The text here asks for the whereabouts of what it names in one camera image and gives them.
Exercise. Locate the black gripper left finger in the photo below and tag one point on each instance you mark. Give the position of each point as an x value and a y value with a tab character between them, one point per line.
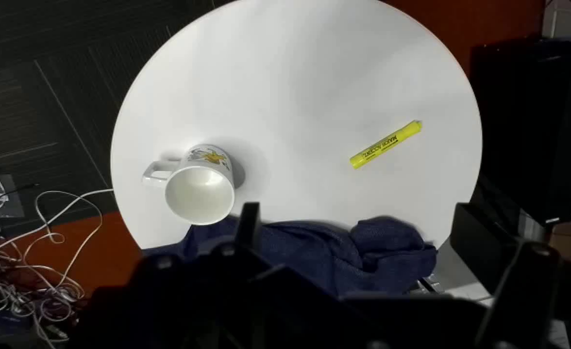
248	225

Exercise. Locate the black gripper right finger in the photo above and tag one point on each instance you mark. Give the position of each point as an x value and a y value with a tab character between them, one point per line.
481	243

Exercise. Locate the white ceramic mug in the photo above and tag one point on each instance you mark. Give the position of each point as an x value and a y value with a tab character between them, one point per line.
198	190

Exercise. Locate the yellow marker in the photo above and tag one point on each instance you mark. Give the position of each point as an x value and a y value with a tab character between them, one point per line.
384	144

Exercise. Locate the dark blue cloth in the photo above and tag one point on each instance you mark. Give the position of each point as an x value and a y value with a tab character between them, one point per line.
336	254

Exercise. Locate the large black box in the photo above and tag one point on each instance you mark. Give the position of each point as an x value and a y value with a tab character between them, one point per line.
530	128

